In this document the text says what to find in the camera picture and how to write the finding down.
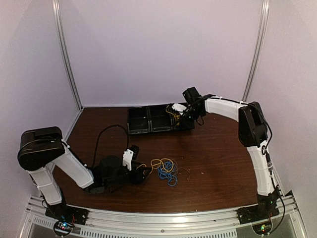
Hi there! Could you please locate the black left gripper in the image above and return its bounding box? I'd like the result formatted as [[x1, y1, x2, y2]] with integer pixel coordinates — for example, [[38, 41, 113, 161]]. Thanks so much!
[[104, 162, 152, 188]]

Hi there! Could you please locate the blue cable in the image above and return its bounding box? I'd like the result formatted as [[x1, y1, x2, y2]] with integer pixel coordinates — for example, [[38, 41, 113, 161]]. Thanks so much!
[[157, 161, 178, 187]]

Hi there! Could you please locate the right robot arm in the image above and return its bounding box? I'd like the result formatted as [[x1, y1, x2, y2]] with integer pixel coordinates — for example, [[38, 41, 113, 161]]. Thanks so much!
[[180, 87, 279, 219]]

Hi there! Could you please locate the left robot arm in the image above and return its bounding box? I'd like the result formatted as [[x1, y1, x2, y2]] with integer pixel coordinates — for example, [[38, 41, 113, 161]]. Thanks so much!
[[17, 126, 152, 220]]

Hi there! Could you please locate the black three-compartment bin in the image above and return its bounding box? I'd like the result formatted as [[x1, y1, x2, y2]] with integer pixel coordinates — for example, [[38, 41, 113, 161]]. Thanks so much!
[[127, 104, 194, 135]]

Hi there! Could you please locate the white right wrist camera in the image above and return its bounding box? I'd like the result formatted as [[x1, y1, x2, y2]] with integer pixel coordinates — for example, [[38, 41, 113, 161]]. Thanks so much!
[[172, 103, 187, 112]]

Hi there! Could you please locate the black left camera cable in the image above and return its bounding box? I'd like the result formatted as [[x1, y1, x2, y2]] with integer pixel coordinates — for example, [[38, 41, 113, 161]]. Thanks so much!
[[91, 125, 129, 169]]

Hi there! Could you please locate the aluminium front rail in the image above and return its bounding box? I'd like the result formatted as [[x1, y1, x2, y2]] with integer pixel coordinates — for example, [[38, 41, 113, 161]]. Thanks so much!
[[23, 190, 305, 238]]

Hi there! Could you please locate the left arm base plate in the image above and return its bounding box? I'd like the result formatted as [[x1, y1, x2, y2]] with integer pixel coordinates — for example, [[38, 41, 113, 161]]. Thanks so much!
[[45, 204, 89, 225]]

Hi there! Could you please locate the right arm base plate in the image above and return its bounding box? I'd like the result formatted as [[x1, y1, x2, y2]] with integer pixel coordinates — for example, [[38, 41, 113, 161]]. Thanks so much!
[[236, 202, 280, 225]]

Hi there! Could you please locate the aluminium right corner post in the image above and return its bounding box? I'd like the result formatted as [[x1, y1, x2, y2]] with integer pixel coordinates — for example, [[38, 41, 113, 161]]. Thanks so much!
[[242, 0, 270, 102]]

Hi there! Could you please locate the aluminium corner post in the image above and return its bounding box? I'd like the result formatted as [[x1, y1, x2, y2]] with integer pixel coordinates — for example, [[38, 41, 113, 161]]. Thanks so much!
[[52, 0, 83, 111], [242, 0, 270, 102]]

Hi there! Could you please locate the aluminium left corner post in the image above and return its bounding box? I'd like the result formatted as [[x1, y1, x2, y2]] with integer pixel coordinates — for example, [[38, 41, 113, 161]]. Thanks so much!
[[52, 0, 83, 111]]

